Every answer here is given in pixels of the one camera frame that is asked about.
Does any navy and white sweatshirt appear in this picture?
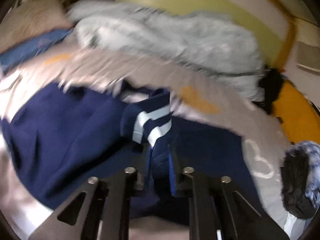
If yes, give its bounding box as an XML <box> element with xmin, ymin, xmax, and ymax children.
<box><xmin>1</xmin><ymin>83</ymin><xmax>261</xmax><ymax>225</ymax></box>

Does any black folded garment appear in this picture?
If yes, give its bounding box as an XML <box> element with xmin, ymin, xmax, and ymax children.
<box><xmin>280</xmin><ymin>150</ymin><xmax>316</xmax><ymax>220</ymax></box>

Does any blue white patterned folded garment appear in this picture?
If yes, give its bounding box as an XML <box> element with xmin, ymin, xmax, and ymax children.
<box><xmin>285</xmin><ymin>141</ymin><xmax>319</xmax><ymax>211</ymax></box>

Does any orange pillow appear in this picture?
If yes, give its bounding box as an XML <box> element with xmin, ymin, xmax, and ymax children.
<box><xmin>273</xmin><ymin>80</ymin><xmax>319</xmax><ymax>144</ymax></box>

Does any black garment by pillow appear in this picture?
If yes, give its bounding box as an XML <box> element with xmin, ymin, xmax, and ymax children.
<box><xmin>254</xmin><ymin>68</ymin><xmax>284</xmax><ymax>115</ymax></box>

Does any grey printed bed sheet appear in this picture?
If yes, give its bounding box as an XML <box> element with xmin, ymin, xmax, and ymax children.
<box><xmin>1</xmin><ymin>37</ymin><xmax>305</xmax><ymax>239</ymax></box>

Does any light grey duvet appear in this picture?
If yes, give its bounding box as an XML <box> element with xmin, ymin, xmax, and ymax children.
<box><xmin>67</xmin><ymin>0</ymin><xmax>265</xmax><ymax>102</ymax></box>

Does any blue pillow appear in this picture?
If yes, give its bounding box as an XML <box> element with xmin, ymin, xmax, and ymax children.
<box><xmin>1</xmin><ymin>28</ymin><xmax>73</xmax><ymax>74</ymax></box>

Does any beige floral pillow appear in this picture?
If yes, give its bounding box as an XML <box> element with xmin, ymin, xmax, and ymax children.
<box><xmin>1</xmin><ymin>0</ymin><xmax>73</xmax><ymax>53</ymax></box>

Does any wooden bed frame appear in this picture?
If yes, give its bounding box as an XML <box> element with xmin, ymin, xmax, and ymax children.
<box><xmin>240</xmin><ymin>0</ymin><xmax>320</xmax><ymax>71</ymax></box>

